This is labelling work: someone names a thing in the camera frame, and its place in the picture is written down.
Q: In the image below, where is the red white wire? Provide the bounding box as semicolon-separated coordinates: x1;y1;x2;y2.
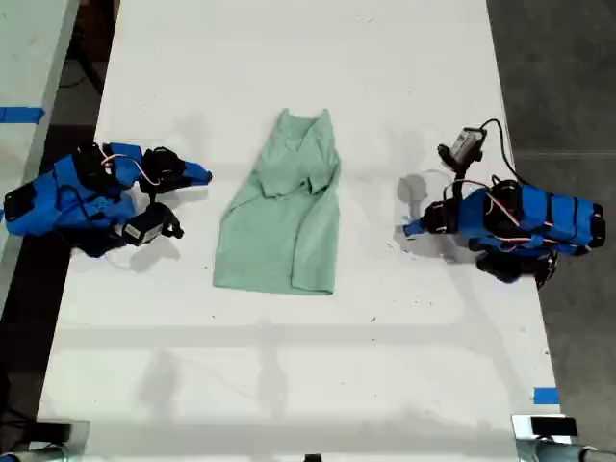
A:
443;178;522;227
98;152;163;188

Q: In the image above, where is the small black white box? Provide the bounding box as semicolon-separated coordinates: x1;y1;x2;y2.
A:
511;413;579;440

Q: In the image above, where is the black floor cable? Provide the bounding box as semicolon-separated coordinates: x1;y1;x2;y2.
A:
58;45;106;95

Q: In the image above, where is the grey metal tube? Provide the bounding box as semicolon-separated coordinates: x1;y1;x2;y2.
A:
0;444;66;462
516;439;616;462

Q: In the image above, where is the pale side table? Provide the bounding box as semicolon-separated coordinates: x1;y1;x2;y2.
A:
0;0;81;309

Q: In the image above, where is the black camera cable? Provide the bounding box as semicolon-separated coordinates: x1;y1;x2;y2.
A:
479;118;521;184

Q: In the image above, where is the pale green T-shirt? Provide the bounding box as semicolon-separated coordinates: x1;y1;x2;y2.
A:
212;108;344;297

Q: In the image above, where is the long blue tape strip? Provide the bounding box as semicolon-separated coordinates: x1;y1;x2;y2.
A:
0;106;46;126

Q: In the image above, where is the small dark grey box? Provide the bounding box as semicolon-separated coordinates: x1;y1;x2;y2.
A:
32;419;91;447

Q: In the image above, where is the black camera box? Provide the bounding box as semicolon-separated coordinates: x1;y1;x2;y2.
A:
436;126;484;167
122;202;185;247

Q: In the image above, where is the short blue tape strip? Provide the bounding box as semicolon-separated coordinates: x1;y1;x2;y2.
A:
532;386;561;406

